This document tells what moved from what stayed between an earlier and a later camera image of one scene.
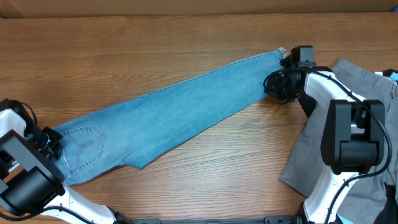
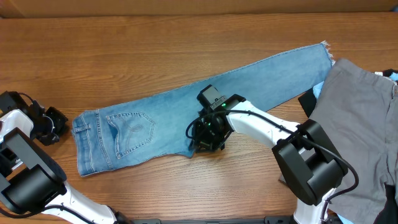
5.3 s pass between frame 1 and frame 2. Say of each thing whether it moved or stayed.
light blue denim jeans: moved
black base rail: stayed
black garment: stayed
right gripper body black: moved
